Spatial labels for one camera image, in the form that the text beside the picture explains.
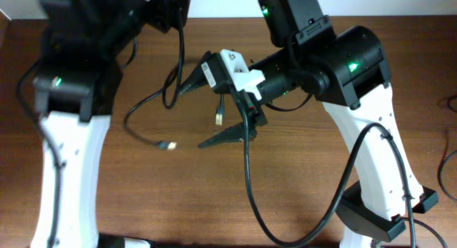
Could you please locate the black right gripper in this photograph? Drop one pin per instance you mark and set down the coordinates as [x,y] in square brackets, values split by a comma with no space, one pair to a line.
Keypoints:
[254,109]

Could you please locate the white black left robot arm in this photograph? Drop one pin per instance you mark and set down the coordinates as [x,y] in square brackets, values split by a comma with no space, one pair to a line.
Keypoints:
[75,82]

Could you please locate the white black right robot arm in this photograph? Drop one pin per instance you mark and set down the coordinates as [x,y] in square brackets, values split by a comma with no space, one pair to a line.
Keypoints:
[349,74]

